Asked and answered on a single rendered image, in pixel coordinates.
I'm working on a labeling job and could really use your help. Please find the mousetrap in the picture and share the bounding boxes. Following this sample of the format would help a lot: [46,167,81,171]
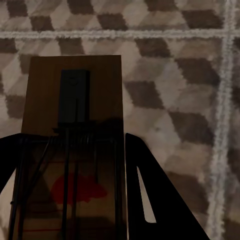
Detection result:
[7,55,127,240]

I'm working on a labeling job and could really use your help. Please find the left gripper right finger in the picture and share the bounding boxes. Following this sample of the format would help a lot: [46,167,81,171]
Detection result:
[125,133,210,240]

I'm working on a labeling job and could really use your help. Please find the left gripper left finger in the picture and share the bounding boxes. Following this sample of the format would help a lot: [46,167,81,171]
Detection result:
[0,133,23,193]

